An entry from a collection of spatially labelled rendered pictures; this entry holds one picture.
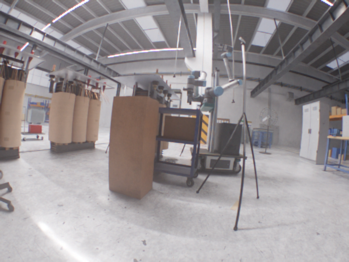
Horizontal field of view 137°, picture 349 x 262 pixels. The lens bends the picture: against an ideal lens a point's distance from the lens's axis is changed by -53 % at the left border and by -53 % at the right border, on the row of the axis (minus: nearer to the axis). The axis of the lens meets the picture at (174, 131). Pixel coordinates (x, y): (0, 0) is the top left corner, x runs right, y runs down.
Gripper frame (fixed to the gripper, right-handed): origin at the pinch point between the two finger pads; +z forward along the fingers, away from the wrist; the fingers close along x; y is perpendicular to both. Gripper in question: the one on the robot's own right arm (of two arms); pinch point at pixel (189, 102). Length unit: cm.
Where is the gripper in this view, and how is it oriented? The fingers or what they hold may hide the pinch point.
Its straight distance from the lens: 176.9
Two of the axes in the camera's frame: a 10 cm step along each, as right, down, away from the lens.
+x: 2.9, -0.1, 9.6
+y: 9.5, 0.9, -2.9
